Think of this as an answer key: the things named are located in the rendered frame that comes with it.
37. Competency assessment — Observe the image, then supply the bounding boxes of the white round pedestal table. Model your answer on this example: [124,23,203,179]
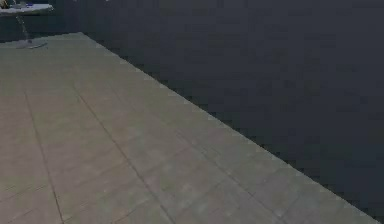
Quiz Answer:
[0,3,54,50]

